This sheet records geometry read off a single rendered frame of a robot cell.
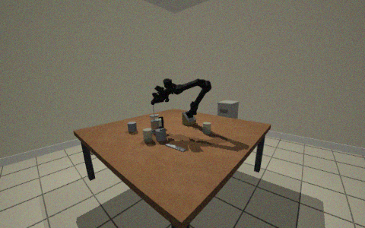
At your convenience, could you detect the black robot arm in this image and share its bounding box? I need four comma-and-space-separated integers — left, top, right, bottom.
155, 78, 211, 118

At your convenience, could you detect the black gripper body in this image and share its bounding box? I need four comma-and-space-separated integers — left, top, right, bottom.
152, 90, 169, 102

